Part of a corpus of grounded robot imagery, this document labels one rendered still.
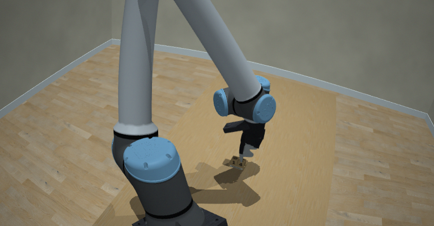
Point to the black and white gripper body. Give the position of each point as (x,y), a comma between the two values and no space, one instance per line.
(254,134)

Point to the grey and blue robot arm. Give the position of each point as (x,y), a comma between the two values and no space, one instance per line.
(151,163)

